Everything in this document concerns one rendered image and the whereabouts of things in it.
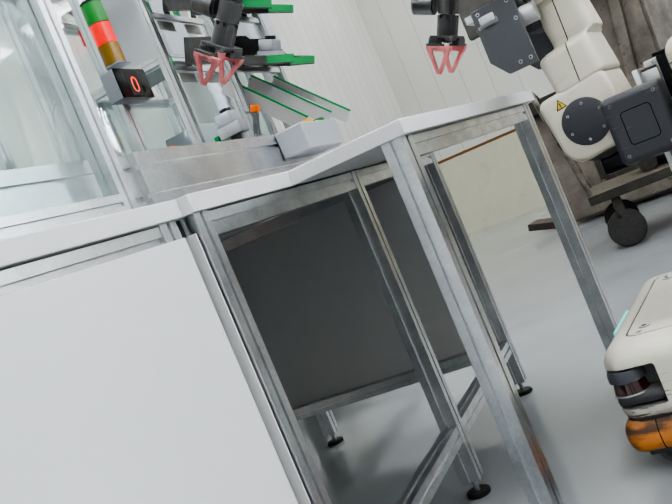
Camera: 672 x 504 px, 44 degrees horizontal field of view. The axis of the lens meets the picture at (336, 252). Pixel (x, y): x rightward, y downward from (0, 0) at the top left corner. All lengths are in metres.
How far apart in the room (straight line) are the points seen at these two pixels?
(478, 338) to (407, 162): 0.35
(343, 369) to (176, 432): 1.83
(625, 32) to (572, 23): 4.28
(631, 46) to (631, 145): 4.45
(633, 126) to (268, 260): 1.53
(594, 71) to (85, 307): 1.23
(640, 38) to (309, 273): 3.87
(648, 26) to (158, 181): 5.13
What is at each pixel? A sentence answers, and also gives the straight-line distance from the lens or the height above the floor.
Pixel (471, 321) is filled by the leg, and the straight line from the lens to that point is 1.54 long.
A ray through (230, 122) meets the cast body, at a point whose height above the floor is 1.06.
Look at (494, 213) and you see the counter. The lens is 9.68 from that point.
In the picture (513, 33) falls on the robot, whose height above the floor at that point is 0.96.
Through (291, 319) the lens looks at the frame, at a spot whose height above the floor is 0.48.
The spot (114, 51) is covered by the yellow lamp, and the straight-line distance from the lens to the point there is 2.01.
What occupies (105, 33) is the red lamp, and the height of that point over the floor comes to 1.33.
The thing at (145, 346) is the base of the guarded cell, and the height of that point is 0.68.
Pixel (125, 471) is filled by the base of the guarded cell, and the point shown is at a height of 0.56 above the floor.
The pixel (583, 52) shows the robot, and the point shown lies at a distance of 1.90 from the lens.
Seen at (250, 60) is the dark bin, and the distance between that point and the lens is 2.30.
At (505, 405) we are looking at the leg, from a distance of 1.58.
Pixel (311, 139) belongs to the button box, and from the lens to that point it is 1.81.
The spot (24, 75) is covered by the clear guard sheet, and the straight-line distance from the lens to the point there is 1.22.
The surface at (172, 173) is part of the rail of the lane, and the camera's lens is 1.43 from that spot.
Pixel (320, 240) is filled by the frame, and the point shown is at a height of 0.70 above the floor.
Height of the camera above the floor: 0.73
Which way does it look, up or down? 2 degrees down
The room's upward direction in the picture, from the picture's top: 23 degrees counter-clockwise
